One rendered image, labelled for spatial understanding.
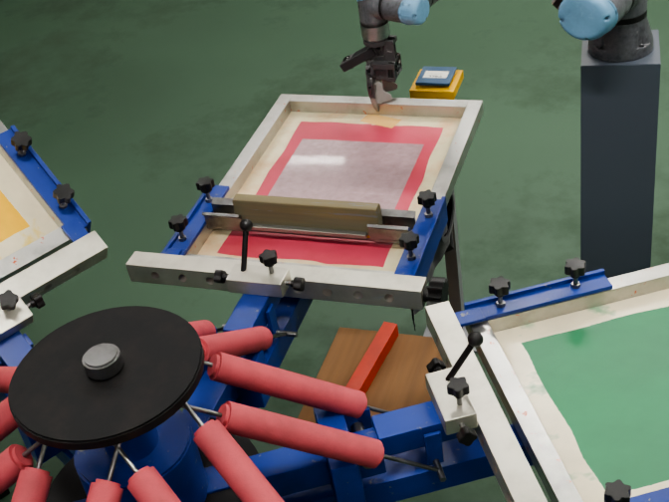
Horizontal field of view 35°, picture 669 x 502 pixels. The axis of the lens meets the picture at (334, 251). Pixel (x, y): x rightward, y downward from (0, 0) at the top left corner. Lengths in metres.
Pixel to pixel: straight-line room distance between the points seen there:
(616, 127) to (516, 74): 2.48
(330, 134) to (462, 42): 2.63
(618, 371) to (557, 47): 3.39
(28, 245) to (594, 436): 1.23
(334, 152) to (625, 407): 1.15
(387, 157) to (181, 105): 2.65
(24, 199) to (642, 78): 1.44
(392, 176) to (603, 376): 0.86
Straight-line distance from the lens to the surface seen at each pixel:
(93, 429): 1.62
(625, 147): 2.69
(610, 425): 1.99
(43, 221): 2.43
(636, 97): 2.62
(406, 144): 2.79
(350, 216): 2.40
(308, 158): 2.79
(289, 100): 3.02
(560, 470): 1.87
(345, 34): 5.69
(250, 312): 2.18
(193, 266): 2.34
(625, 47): 2.58
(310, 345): 3.65
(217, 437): 1.65
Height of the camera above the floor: 2.40
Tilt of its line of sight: 36 degrees down
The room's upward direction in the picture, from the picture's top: 10 degrees counter-clockwise
